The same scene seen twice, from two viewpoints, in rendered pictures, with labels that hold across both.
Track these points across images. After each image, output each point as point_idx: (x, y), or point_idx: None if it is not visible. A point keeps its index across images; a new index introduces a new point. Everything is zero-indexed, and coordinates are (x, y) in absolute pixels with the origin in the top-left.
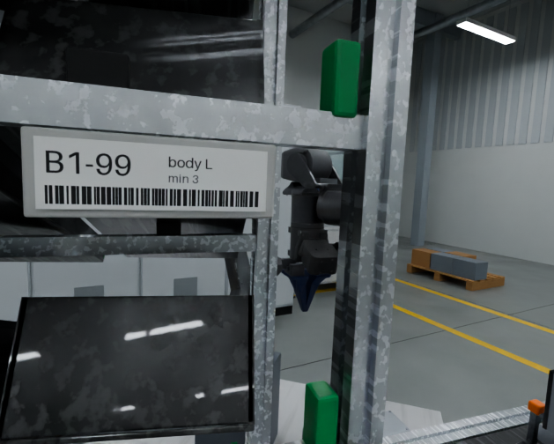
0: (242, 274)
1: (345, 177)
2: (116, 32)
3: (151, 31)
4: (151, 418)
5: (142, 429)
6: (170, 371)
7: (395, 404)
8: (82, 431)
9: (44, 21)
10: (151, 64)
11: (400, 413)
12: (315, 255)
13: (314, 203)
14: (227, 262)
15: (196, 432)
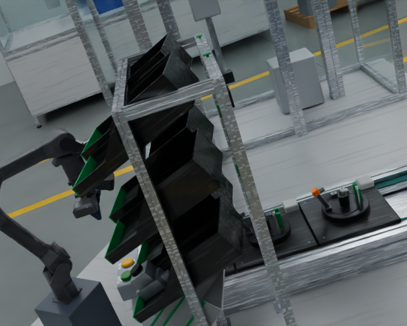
0: (40, 241)
1: (223, 125)
2: (195, 122)
3: (194, 118)
4: (230, 195)
5: (231, 197)
6: (223, 186)
7: (94, 260)
8: (230, 204)
9: (193, 129)
10: (201, 125)
11: (102, 260)
12: (110, 179)
13: (81, 158)
14: (26, 244)
15: (232, 191)
